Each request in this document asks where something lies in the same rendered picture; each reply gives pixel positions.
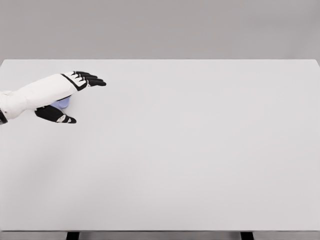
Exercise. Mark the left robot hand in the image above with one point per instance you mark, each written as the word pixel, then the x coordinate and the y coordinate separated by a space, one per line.
pixel 50 87

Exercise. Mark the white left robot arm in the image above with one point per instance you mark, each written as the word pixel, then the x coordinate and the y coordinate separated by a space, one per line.
pixel 12 102

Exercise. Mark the light blue cup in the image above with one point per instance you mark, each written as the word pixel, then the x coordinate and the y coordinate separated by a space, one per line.
pixel 62 103

